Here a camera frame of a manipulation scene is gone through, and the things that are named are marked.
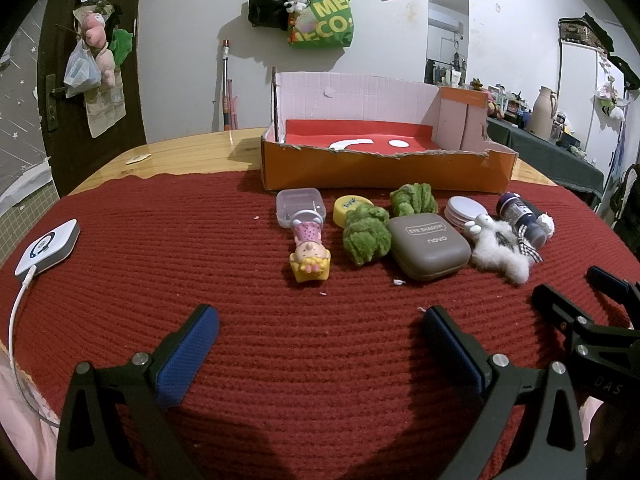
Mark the orange cardboard box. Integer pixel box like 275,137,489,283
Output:
260,71,519,194

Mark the silver pole with orange tip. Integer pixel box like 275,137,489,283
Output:
220,39,235,131

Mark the black tube with white puff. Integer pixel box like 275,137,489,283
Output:
522,201,557,237

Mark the green tote bag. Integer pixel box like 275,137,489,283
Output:
286,0,355,49

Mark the white fluffy bunny hair clip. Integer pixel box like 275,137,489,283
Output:
462,213,544,285

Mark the door handle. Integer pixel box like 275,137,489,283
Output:
44,74,66,133

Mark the red knitted mat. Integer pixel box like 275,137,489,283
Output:
0,169,640,480

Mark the beige canvas bag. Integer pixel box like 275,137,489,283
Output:
82,67,126,138

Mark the green plush toy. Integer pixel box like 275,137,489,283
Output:
109,27,135,67

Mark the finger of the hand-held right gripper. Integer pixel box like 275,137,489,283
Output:
531,284,640,361
586,265,640,307

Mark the pink plush toy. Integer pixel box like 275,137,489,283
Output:
80,10,117,87

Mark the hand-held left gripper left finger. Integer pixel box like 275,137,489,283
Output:
56,304,221,480

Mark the green lettuce toy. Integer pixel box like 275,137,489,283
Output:
342,205,392,267

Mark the dark cloth side table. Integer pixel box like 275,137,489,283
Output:
486,116,606,206

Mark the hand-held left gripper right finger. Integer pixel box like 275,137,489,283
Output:
422,305,587,480

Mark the cream thermos jug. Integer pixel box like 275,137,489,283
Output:
531,86,559,140

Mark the white refrigerator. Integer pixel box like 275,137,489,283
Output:
557,35,628,171

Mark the white charger device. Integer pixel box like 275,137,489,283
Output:
14,218,81,277

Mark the pink stick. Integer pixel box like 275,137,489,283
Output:
224,77,241,132

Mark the white hanging plush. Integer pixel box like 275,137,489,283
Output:
594,75,628,122

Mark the person's pink clothing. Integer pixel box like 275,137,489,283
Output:
0,357,58,480

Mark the grey eye shadow case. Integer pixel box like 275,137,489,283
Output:
389,214,472,282

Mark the translucent plastic bag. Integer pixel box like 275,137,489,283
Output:
63,40,102,99

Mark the dark brown door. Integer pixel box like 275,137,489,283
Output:
37,0,148,196

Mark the wall mirror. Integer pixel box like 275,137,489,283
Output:
425,0,470,86

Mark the clear plastic small box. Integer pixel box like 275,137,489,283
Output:
276,187,325,231

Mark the yellow round tin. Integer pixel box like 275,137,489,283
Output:
332,195,375,228

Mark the pink yellow doll figurine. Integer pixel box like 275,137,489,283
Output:
289,210,332,283

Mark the white round compact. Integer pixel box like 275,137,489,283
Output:
445,196,488,228

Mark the white cable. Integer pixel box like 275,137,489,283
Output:
7,265,61,428

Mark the green fluffy scrunchie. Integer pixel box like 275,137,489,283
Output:
390,183,439,217

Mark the dark patterned bag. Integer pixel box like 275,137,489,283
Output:
558,12,616,53

